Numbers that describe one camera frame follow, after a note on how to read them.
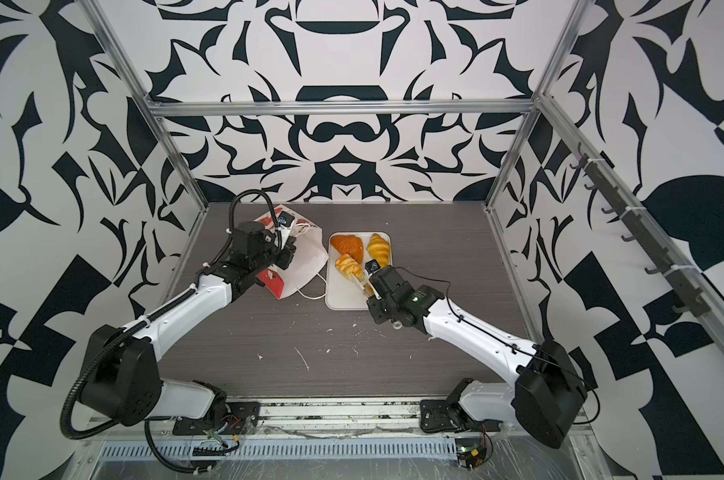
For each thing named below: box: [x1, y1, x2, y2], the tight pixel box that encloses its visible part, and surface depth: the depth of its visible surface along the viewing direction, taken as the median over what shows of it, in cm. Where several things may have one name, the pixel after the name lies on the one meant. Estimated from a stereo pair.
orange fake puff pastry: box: [330, 235, 364, 263], surface depth 107 cm
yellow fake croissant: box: [367, 233, 390, 268], surface depth 106 cm
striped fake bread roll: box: [335, 254, 364, 281], surface depth 95 cm
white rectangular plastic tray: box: [325, 232, 368, 311], surface depth 96 cm
